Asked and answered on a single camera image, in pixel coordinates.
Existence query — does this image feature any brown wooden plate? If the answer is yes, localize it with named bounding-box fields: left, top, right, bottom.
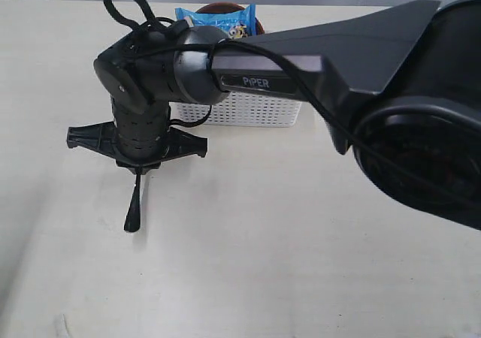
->
left=197, top=2, right=265, bottom=35

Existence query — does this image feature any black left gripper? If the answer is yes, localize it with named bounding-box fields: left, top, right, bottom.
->
left=66, top=122, right=207, bottom=174

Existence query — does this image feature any white perforated plastic basket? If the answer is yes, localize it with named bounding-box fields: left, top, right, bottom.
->
left=172, top=92, right=301, bottom=128

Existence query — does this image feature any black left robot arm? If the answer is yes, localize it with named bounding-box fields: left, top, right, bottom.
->
left=66, top=0, right=480, bottom=229

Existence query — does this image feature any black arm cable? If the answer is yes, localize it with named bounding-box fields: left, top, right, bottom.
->
left=102, top=0, right=380, bottom=158

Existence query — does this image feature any silver metal fork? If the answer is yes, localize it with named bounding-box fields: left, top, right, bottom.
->
left=123, top=174, right=141, bottom=233

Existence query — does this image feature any blue Lay's chips bag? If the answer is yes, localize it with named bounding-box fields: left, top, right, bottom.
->
left=174, top=4, right=257, bottom=39

